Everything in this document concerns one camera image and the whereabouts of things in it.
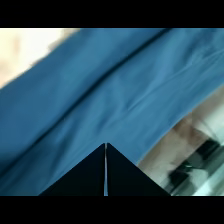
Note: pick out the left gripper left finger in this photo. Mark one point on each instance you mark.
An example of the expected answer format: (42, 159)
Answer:
(81, 176)

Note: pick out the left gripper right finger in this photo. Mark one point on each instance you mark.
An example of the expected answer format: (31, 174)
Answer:
(131, 176)

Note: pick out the blue T-shirt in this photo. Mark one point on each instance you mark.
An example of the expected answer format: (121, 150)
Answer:
(100, 86)

